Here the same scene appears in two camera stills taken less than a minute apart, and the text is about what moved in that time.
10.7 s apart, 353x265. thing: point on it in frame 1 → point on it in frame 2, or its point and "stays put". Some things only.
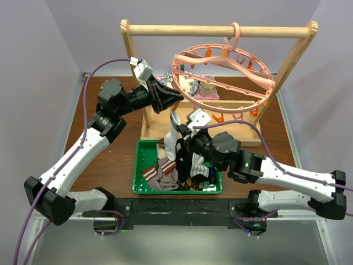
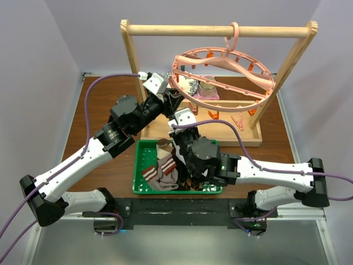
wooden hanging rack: x=241 y=118 stays put
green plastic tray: x=145 y=156 stays put
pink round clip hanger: x=222 y=78 stays put
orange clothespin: x=220 y=119 → x=214 y=116
